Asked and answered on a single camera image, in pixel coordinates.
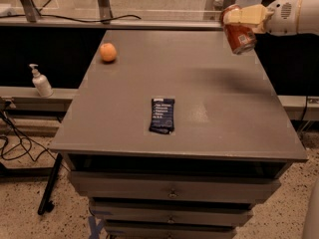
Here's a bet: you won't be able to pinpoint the left metal frame strut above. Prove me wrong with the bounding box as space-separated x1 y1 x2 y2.
20 0 41 23

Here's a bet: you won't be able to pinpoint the white pump dispenser bottle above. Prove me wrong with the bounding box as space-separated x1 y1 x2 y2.
29 64 53 98

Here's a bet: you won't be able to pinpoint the middle metal frame strut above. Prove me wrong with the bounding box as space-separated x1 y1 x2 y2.
97 0 113 24

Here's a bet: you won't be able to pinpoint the black cable on ledge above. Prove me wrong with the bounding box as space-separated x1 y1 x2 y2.
0 13 142 24

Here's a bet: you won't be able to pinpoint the bottom grey drawer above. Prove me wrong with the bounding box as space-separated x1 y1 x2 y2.
106 222 235 239

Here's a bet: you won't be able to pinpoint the blue tape on floor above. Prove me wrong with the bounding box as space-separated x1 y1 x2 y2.
88 216 104 239

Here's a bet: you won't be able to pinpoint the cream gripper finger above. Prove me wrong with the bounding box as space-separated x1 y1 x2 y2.
226 4 273 26
253 24 266 34

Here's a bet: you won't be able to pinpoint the grey drawer cabinet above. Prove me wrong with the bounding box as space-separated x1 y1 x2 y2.
49 29 309 239

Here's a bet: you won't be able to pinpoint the middle grey drawer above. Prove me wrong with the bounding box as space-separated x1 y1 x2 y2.
90 201 252 227

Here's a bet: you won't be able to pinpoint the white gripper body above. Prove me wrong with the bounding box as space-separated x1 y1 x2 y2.
264 0 301 36

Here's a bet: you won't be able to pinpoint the orange fruit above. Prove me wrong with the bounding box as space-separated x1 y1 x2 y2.
100 43 117 63

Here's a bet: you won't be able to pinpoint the dark blue snack bar wrapper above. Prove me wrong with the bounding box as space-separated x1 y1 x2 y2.
149 99 174 134

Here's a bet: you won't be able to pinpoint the top grey drawer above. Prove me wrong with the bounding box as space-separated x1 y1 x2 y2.
69 171 280 203

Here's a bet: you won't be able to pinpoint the red coke can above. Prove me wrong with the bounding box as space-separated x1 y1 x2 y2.
220 4 256 55

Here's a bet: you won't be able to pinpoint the grey drawer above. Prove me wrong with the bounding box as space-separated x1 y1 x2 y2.
69 171 280 203
106 222 235 239
90 201 252 227

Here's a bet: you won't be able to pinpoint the black floor cables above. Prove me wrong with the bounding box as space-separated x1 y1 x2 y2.
0 97 58 162

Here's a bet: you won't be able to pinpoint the black metal stand leg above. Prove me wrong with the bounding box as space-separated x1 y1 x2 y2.
37 154 63 215

